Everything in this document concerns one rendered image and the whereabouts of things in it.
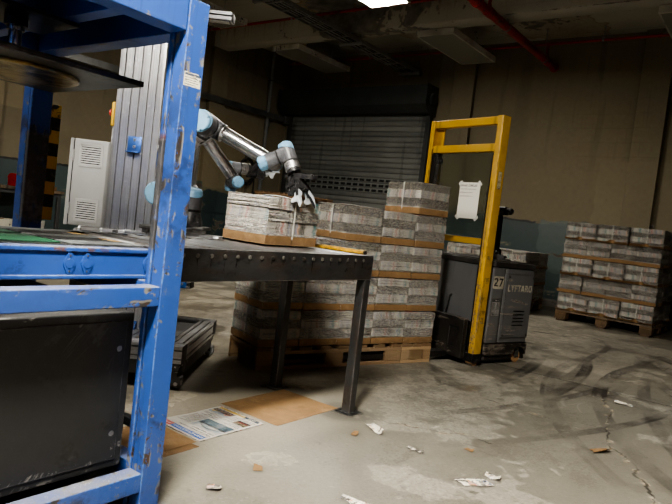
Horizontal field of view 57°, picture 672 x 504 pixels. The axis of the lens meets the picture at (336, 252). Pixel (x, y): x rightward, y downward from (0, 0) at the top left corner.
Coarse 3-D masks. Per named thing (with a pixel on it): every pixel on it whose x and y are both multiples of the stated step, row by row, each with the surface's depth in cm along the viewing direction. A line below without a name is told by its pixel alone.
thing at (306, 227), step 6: (318, 204) 311; (300, 210) 300; (306, 210) 313; (312, 210) 308; (318, 210) 312; (300, 216) 301; (306, 216) 305; (312, 216) 308; (318, 216) 312; (300, 222) 302; (306, 222) 305; (312, 222) 309; (300, 228) 303; (306, 228) 307; (312, 228) 311; (300, 234) 304; (306, 234) 307; (312, 234) 311; (294, 246) 304; (300, 246) 307
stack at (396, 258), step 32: (384, 256) 417; (256, 288) 373; (320, 288) 388; (352, 288) 403; (384, 288) 420; (256, 320) 371; (320, 320) 393; (384, 320) 423; (256, 352) 368; (288, 352) 380; (320, 352) 394; (384, 352) 427
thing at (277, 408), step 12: (252, 396) 317; (264, 396) 320; (276, 396) 322; (288, 396) 325; (300, 396) 327; (240, 408) 296; (252, 408) 298; (264, 408) 300; (276, 408) 302; (288, 408) 305; (300, 408) 307; (312, 408) 309; (324, 408) 312; (336, 408) 314; (264, 420) 283; (276, 420) 285; (288, 420) 287
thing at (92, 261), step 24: (0, 240) 167; (24, 240) 172; (48, 240) 179; (72, 240) 189; (96, 240) 200; (0, 264) 160; (24, 264) 164; (48, 264) 170; (72, 264) 175; (96, 264) 181; (120, 264) 188; (144, 264) 194
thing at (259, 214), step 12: (228, 192) 299; (228, 204) 299; (240, 204) 294; (252, 204) 293; (264, 204) 284; (276, 204) 288; (288, 204) 293; (228, 216) 300; (240, 216) 294; (252, 216) 289; (264, 216) 285; (276, 216) 288; (288, 216) 294; (228, 228) 299; (240, 228) 294; (252, 228) 289; (264, 228) 285; (276, 228) 290; (240, 240) 295
